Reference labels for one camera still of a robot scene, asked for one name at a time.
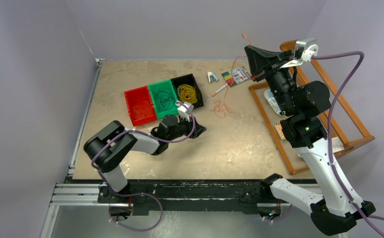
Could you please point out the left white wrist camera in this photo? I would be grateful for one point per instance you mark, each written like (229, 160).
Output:
(185, 111)

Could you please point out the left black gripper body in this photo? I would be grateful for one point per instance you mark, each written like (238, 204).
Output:
(183, 128)

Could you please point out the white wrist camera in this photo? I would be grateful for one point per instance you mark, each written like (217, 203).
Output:
(304, 51)
(185, 111)

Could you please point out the black plastic bin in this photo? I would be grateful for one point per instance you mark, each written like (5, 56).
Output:
(187, 90)

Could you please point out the blue white plastic packet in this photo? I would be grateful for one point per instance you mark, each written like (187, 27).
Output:
(272, 102)

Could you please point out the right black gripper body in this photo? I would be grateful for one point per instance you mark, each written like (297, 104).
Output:
(277, 74)

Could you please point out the wooden rack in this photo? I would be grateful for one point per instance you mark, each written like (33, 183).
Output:
(343, 124)

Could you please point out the marker pen pack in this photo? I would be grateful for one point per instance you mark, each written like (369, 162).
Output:
(236, 76)

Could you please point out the loose white marker pen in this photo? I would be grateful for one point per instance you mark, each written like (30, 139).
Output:
(220, 89)

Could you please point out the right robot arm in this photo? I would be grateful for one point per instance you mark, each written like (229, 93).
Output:
(338, 208)

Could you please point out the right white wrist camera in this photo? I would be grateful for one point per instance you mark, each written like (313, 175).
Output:
(304, 51)

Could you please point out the red plastic bin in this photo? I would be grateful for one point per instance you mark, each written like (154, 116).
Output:
(140, 106)

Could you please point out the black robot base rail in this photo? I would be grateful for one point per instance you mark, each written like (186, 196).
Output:
(247, 196)

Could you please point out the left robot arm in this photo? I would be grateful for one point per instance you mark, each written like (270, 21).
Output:
(107, 148)

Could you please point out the white red cardboard box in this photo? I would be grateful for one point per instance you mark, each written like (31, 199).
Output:
(337, 145)

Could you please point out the green plastic bin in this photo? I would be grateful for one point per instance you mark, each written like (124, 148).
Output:
(164, 98)

